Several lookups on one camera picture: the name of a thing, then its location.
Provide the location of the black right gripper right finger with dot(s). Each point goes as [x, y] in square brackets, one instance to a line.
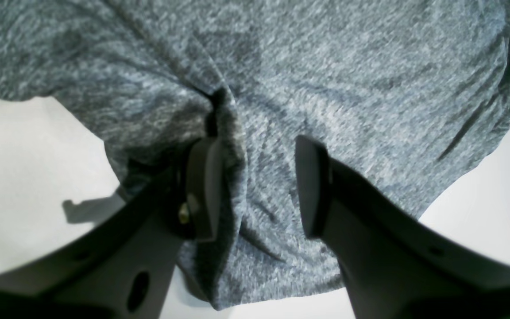
[393, 266]

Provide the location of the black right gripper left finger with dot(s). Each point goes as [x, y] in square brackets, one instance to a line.
[122, 269]

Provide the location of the grey long-sleeve T-shirt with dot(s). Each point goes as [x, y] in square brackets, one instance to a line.
[413, 94]

